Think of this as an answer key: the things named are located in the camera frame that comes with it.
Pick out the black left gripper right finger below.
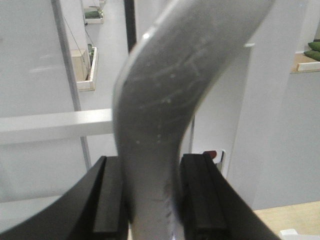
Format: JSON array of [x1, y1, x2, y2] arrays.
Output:
[[180, 154, 278, 240]]

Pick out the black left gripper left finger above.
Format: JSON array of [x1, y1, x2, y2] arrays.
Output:
[[0, 156, 129, 240]]

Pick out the grey curved door handle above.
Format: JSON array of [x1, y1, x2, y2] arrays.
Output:
[[112, 0, 273, 240]]

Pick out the white door lock with red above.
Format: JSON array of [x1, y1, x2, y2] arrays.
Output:
[[203, 149, 226, 172]]

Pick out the wooden tray with cushions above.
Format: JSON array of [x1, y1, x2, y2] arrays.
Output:
[[71, 45, 99, 92]]

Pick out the green cushions on right platform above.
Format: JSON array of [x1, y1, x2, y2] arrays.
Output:
[[303, 41, 320, 61]]

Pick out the far wooden tray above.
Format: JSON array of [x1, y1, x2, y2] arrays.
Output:
[[82, 0, 107, 25]]

